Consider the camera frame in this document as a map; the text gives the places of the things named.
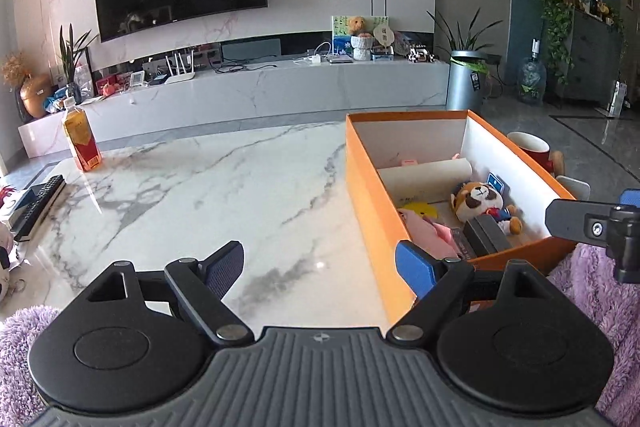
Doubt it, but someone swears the pink pouch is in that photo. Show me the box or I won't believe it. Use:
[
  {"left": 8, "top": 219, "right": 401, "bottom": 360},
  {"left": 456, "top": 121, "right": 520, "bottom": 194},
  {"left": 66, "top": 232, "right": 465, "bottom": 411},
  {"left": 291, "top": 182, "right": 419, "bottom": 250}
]
[{"left": 400, "top": 208, "right": 461, "bottom": 258}]

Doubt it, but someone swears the green blue painting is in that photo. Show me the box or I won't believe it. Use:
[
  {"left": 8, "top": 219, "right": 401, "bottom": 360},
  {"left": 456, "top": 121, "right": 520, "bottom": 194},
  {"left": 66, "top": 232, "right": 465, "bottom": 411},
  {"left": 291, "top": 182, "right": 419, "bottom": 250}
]
[{"left": 331, "top": 13, "right": 390, "bottom": 52}]

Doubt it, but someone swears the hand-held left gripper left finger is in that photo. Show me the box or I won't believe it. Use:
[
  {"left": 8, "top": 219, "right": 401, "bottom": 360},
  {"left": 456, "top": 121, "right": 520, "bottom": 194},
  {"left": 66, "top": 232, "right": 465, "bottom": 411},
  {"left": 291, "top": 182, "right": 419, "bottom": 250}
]
[{"left": 85, "top": 241, "right": 253, "bottom": 348}]

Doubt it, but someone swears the white marble tv console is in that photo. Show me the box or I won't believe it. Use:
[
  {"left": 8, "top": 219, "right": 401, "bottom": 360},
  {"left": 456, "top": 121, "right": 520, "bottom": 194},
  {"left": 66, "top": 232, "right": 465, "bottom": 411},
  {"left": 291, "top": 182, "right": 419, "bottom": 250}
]
[{"left": 17, "top": 57, "right": 451, "bottom": 160}]

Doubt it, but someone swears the brown plush dog toy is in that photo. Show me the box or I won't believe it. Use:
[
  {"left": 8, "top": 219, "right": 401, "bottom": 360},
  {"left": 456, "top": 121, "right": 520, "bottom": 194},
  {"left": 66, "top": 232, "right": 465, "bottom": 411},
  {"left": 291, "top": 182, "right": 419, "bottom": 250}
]
[{"left": 450, "top": 172, "right": 523, "bottom": 235}]

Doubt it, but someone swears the white plush toy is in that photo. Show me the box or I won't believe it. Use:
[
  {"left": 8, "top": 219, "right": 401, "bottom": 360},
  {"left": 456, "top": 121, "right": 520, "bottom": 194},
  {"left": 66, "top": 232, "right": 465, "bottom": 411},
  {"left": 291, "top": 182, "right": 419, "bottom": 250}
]
[{"left": 0, "top": 232, "right": 16, "bottom": 303}]

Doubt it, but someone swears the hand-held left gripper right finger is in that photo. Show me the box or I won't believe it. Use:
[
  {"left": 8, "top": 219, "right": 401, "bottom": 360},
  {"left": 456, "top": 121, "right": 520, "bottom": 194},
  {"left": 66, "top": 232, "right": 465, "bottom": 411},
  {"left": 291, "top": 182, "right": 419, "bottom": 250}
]
[{"left": 386, "top": 241, "right": 551, "bottom": 348}]

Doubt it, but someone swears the dark grey box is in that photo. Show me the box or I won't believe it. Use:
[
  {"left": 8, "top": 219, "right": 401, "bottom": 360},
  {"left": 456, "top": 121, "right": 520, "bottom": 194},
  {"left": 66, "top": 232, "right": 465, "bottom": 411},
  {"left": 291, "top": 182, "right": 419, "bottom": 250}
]
[{"left": 462, "top": 214, "right": 513, "bottom": 258}]

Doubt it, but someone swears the white shopping bag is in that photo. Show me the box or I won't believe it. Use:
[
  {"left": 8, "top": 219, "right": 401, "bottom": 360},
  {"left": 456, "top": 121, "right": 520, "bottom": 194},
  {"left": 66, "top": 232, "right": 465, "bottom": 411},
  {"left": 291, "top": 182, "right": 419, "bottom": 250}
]
[{"left": 607, "top": 79, "right": 628, "bottom": 115}]

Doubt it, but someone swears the orange drink bottle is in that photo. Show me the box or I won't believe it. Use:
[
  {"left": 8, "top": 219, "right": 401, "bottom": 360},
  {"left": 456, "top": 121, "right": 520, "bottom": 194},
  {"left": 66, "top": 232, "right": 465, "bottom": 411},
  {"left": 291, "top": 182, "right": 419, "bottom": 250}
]
[{"left": 62, "top": 96, "right": 103, "bottom": 172}]

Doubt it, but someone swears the snake plant in vase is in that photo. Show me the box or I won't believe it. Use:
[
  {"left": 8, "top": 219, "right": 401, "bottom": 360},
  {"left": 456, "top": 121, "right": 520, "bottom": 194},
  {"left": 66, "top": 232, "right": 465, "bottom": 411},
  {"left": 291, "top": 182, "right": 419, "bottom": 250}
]
[{"left": 57, "top": 23, "right": 101, "bottom": 100}]

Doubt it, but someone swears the green trailing plant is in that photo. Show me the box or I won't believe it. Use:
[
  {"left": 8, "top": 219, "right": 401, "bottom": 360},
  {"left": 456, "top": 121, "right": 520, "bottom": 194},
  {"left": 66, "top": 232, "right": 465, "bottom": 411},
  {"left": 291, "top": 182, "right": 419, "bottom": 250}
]
[{"left": 520, "top": 0, "right": 626, "bottom": 88}]

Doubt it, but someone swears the orange cardboard box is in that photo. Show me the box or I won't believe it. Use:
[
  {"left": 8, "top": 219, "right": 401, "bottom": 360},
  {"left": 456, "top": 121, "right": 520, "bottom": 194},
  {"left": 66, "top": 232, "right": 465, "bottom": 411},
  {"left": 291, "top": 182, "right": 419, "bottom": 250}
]
[{"left": 345, "top": 109, "right": 580, "bottom": 314}]

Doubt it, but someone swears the white ceramic pot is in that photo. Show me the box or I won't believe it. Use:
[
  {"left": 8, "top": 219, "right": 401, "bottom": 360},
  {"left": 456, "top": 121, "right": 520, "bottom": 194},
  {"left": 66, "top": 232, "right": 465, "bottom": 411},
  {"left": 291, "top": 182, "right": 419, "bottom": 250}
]
[{"left": 351, "top": 32, "right": 374, "bottom": 62}]

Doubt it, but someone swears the red mug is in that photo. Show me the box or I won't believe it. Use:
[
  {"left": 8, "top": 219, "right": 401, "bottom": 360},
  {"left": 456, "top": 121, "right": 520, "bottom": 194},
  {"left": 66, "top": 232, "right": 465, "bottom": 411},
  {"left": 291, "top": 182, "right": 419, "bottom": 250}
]
[{"left": 506, "top": 131, "right": 556, "bottom": 172}]

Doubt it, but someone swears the black flat device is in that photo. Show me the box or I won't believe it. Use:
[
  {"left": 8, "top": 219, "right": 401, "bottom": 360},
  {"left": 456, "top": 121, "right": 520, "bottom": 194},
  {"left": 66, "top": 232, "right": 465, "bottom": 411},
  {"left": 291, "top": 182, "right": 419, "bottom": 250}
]
[{"left": 10, "top": 174, "right": 67, "bottom": 243}]

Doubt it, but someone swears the round white fan ornament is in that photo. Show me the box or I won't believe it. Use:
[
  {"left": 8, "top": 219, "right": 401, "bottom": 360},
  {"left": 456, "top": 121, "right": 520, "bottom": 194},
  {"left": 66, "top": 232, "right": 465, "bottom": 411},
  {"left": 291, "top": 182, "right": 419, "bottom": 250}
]
[{"left": 372, "top": 23, "right": 397, "bottom": 48}]

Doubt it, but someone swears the gold vase with dried flowers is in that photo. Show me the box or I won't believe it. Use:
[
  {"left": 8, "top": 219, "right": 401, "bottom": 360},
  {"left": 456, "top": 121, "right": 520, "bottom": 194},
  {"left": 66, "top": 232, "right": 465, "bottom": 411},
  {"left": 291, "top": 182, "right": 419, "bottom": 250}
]
[{"left": 0, "top": 52, "right": 53, "bottom": 120}]

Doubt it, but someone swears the white router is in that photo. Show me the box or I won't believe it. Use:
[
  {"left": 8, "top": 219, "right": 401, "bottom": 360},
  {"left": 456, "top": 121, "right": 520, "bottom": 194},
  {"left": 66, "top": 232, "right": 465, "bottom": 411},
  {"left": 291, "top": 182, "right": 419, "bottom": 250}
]
[{"left": 164, "top": 49, "right": 197, "bottom": 85}]

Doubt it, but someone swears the clear water jug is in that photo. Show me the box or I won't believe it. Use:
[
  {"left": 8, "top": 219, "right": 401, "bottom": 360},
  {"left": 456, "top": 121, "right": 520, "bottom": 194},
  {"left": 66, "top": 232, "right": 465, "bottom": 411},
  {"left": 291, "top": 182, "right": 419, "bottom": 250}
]
[{"left": 516, "top": 39, "right": 547, "bottom": 104}]

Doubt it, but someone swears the silver trash can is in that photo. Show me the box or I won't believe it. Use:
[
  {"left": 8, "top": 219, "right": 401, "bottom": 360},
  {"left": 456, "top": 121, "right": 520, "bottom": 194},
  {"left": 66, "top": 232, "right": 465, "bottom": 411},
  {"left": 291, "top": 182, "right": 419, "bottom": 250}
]
[{"left": 445, "top": 51, "right": 488, "bottom": 112}]

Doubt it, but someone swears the long-leaf potted plant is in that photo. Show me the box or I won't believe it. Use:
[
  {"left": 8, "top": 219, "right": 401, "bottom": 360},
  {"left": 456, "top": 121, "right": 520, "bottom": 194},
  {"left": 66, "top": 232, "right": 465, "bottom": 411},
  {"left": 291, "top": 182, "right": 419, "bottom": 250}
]
[{"left": 425, "top": 7, "right": 503, "bottom": 78}]

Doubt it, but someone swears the grey drawer cabinet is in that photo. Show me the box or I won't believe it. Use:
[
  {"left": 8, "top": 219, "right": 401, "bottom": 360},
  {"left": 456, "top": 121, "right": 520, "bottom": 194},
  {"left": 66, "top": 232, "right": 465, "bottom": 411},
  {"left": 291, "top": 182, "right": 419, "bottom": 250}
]
[{"left": 555, "top": 7, "right": 628, "bottom": 105}]

